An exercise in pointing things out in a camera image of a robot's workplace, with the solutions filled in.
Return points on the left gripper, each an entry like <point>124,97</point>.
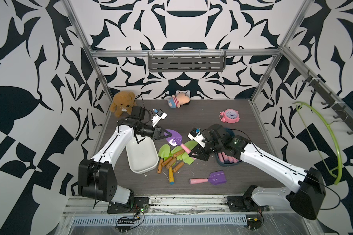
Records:
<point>158,132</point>

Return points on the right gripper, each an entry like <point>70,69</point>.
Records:
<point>202,155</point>

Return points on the purple scoop pink handle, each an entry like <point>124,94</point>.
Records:
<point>176,140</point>

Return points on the purple shovel pink handle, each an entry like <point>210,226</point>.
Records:
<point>225,159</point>
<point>215,178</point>

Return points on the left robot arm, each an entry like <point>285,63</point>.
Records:
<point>96,177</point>

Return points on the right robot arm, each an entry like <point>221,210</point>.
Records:
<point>303,190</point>

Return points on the teal storage box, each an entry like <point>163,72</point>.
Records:
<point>218,148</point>

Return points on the white storage tray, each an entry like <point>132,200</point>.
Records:
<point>142,154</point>

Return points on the black connector box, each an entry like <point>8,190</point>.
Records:
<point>254,224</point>

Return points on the small plush doll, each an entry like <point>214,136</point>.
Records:
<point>176,101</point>

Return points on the pink alarm clock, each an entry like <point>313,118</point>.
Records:
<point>229,116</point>

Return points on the brown teddy bear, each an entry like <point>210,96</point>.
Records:
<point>123,102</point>

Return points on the green hoop hanger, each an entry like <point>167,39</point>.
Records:
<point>319,138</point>

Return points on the green shovel wooden handle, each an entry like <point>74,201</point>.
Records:
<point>189,144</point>
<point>164,154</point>
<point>184,158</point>

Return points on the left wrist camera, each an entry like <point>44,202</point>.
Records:
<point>158,115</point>

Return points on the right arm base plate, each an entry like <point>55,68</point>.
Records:
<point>244,204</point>

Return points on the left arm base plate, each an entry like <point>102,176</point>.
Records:
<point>138,203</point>

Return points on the black hook rail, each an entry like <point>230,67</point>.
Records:
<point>343,112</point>

